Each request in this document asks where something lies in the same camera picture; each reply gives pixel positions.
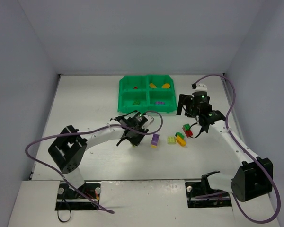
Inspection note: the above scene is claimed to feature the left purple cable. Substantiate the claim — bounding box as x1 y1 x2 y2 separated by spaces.
25 110 163 215

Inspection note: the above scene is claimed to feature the green square lego brick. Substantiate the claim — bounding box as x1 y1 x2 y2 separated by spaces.
182 123 190 131

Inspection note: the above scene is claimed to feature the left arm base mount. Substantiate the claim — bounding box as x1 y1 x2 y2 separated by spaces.
54 181 102 211

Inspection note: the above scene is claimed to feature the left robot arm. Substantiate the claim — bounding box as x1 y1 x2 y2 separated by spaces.
48 112 154 190

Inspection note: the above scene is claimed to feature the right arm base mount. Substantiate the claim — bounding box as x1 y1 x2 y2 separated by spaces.
185 171 232 208

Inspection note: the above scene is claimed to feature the light green lego brick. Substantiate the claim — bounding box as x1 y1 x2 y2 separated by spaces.
167 136 176 144

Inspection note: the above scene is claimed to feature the orange lego brick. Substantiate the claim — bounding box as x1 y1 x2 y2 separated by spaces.
161 83 171 89

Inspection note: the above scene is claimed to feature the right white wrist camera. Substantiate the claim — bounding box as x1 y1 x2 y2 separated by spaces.
192 83 208 92

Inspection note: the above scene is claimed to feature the green four-compartment bin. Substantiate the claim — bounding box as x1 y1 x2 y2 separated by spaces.
117 74 177 113

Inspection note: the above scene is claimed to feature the dark green lego piece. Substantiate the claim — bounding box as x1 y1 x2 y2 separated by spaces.
175 132 184 139

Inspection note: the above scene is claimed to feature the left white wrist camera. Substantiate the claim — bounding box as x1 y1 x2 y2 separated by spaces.
143 114 154 128

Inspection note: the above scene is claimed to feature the red square lego brick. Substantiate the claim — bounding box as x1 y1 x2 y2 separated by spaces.
184 129 193 138

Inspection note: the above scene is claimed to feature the yellow lego plate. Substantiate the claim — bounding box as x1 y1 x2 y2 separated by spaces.
149 83 157 88

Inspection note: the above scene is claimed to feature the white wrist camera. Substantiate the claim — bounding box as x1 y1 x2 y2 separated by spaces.
192 83 208 92
143 114 154 128

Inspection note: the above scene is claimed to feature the green lego plate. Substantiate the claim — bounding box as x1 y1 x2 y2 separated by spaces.
132 100 141 105

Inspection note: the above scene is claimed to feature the purple flower lego brick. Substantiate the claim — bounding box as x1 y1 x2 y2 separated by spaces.
151 133 160 146

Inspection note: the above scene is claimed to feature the yellow curved lego brick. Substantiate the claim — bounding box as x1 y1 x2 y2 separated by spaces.
176 136 186 147

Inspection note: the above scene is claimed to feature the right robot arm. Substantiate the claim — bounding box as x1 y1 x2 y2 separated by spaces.
177 91 273 202

